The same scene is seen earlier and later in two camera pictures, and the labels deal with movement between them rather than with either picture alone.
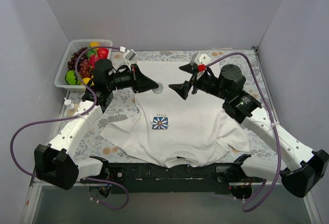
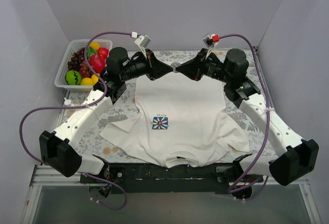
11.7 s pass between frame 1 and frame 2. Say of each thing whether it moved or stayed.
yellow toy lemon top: stayed
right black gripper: moved
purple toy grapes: stayed
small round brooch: moved
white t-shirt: stayed
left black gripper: moved
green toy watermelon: stayed
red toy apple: stayed
